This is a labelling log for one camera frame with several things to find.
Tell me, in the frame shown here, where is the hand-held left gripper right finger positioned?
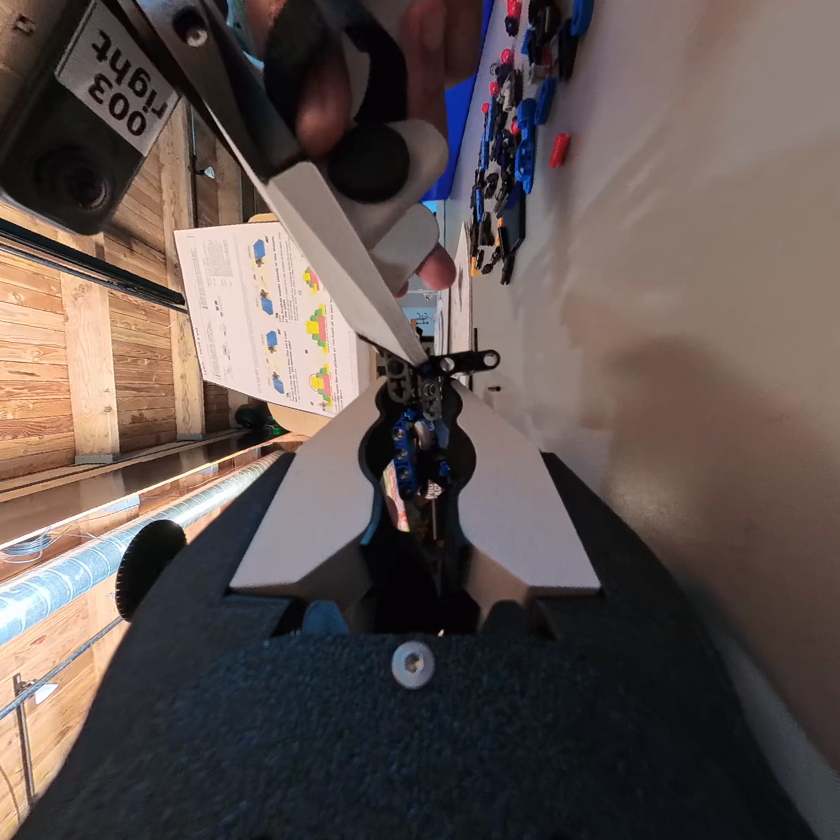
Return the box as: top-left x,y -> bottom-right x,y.
448,379 -> 601,631

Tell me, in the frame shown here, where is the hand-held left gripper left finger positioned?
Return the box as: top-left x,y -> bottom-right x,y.
230,377 -> 395,631

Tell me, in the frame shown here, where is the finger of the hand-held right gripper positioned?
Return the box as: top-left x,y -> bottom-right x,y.
251,159 -> 429,367

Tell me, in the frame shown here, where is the small lego assembly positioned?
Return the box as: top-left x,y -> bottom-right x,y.
384,350 -> 501,506

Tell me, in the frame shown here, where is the black flat lego panel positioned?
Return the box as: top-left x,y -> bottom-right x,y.
497,190 -> 527,258

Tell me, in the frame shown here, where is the pile of small lego pins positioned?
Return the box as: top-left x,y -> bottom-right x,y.
469,0 -> 595,286

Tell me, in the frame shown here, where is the person's right hand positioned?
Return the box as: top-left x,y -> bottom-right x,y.
246,0 -> 487,294

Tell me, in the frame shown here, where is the instruction sheet board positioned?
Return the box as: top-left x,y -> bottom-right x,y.
174,222 -> 362,419

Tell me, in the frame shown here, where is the blue plastic bin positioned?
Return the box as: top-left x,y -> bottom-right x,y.
427,0 -> 496,204

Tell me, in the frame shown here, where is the silver ventilation duct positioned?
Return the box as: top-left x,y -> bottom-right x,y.
0,451 -> 284,647

